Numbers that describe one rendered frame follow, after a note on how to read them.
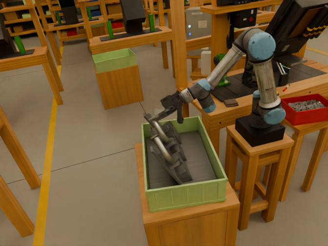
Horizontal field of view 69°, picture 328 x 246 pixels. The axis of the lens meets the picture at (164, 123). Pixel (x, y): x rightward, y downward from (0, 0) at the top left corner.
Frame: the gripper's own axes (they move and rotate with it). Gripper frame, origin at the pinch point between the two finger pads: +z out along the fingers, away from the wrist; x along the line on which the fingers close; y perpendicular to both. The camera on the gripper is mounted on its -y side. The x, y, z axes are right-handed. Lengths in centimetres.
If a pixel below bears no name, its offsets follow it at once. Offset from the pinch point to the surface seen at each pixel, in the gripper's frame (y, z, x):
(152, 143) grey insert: -5.3, 14.9, -33.9
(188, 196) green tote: -43.7, 4.2, 1.7
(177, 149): -18.5, -0.5, -18.6
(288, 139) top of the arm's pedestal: -48, -63, -42
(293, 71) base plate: -3, -122, -118
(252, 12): 54, -107, -76
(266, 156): -51, -46, -44
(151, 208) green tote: -39.9, 24.3, 3.0
